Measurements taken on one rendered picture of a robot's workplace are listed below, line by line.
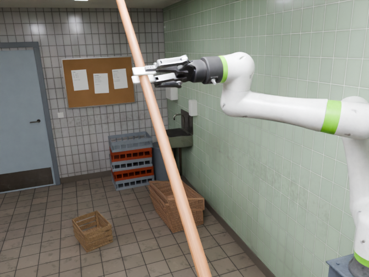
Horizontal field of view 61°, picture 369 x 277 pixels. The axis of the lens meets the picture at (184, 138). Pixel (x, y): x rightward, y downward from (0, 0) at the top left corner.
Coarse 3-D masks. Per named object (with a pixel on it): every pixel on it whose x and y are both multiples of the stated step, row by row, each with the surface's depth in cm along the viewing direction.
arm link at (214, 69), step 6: (204, 60) 104; (210, 60) 103; (216, 60) 103; (210, 66) 102; (216, 66) 103; (222, 66) 103; (210, 72) 102; (216, 72) 103; (222, 72) 104; (210, 78) 103; (216, 78) 104; (204, 84) 107
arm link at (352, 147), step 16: (352, 96) 118; (352, 144) 119; (368, 144) 118; (352, 160) 121; (368, 160) 119; (352, 176) 124; (368, 176) 120; (352, 192) 126; (368, 192) 121; (352, 208) 126
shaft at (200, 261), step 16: (128, 16) 112; (128, 32) 107; (144, 80) 96; (144, 96) 94; (160, 128) 87; (160, 144) 85; (176, 176) 80; (176, 192) 78; (192, 224) 74; (192, 240) 72; (192, 256) 71; (208, 272) 69
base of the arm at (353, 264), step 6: (354, 258) 118; (348, 264) 121; (354, 264) 118; (360, 264) 115; (354, 270) 117; (360, 270) 115; (366, 270) 113; (354, 276) 117; (360, 276) 114; (366, 276) 113
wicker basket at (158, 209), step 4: (152, 200) 391; (156, 204) 377; (156, 208) 388; (160, 208) 359; (156, 212) 400; (160, 212) 374; (164, 212) 349; (160, 216) 385; (164, 216) 361; (168, 216) 347; (172, 216) 350; (164, 220) 373; (168, 220) 349; (176, 220) 354; (168, 224) 360; (172, 224) 352; (176, 224) 355; (180, 224) 358; (196, 224) 368; (200, 224) 370; (172, 228) 354; (176, 228) 357; (180, 228) 359; (172, 232) 356
